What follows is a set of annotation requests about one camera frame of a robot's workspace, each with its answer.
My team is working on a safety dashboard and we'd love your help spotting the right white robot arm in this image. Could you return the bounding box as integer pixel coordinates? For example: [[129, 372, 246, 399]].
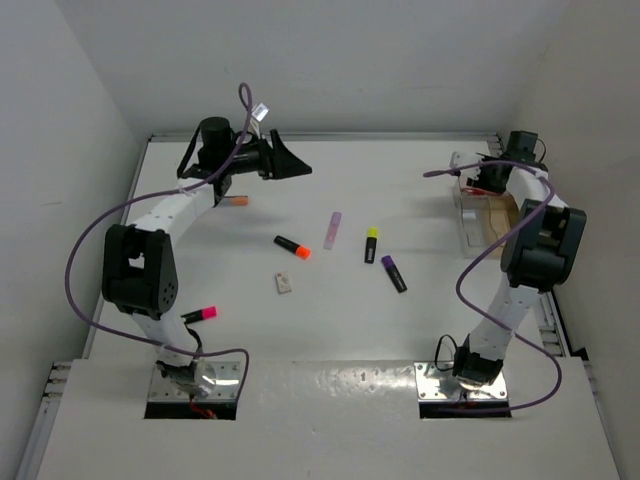
[[453, 130, 587, 386]]

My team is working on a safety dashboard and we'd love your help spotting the orange clear highlighter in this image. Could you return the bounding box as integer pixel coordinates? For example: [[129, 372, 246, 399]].
[[219, 196, 249, 207]]

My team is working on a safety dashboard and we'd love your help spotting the clear acrylic container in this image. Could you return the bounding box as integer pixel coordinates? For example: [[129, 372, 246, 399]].
[[452, 185, 518, 259]]

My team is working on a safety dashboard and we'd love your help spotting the purple cable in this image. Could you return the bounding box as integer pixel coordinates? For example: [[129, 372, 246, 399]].
[[65, 82, 261, 401], [422, 159, 562, 416]]

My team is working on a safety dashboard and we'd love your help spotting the white eraser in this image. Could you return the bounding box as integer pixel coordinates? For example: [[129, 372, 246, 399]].
[[275, 272, 292, 294]]

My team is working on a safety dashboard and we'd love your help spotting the purple black highlighter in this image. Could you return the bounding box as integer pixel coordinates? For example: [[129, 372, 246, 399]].
[[381, 255, 407, 293]]

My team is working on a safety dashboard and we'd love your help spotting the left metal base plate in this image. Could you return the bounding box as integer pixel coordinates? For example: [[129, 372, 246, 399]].
[[147, 361, 242, 403]]

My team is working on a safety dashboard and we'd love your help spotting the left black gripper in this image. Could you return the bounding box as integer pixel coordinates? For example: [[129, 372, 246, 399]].
[[220, 129, 309, 180]]

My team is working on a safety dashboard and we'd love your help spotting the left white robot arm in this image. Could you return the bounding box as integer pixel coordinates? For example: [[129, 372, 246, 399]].
[[102, 117, 312, 372]]

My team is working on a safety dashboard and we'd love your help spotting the yellow black highlighter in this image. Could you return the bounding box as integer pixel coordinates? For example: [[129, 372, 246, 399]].
[[364, 227, 378, 264]]

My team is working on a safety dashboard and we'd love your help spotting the pink translucent highlighter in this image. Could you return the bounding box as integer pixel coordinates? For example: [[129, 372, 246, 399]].
[[323, 212, 342, 250]]

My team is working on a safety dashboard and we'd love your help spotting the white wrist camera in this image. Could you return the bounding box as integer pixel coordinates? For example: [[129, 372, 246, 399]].
[[449, 151, 484, 177], [250, 103, 269, 138]]

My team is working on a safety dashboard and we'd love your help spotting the red gel pen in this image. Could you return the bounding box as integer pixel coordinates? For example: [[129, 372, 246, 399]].
[[461, 187, 491, 196]]

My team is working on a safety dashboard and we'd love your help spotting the metal base plate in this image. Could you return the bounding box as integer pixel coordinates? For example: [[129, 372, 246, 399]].
[[414, 361, 509, 404], [147, 361, 242, 403]]

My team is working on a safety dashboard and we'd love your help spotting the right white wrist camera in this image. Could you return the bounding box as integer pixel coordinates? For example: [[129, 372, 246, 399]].
[[449, 151, 484, 177]]

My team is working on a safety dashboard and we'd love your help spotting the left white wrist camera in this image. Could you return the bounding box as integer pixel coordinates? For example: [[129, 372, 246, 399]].
[[250, 103, 269, 138]]

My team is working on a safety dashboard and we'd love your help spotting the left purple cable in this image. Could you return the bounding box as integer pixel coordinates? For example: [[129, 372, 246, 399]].
[[65, 82, 261, 401]]

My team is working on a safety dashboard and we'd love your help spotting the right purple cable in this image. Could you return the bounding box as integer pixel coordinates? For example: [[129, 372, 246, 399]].
[[422, 159, 562, 416]]

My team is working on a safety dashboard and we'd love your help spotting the orange black highlighter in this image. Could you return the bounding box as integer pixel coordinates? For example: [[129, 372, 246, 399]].
[[273, 235, 311, 260]]

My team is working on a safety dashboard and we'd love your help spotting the pink black highlighter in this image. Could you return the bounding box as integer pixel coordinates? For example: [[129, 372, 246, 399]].
[[181, 306, 217, 324]]

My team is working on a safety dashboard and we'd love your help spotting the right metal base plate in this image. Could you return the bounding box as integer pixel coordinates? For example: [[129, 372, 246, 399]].
[[414, 361, 509, 404]]

